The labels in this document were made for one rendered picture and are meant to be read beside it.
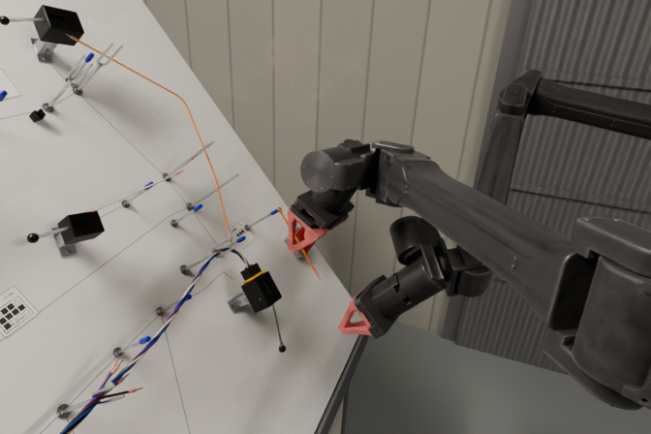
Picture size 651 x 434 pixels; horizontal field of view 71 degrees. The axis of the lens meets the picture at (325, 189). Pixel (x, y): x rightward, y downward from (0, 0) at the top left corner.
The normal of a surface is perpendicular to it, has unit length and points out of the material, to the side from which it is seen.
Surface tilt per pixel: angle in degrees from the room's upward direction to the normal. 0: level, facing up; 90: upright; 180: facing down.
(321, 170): 79
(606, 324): 82
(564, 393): 0
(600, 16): 90
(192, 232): 50
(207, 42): 90
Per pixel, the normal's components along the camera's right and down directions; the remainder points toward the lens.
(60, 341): 0.74, -0.42
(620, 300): -0.84, 0.07
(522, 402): 0.04, -0.90
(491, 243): -0.96, -0.03
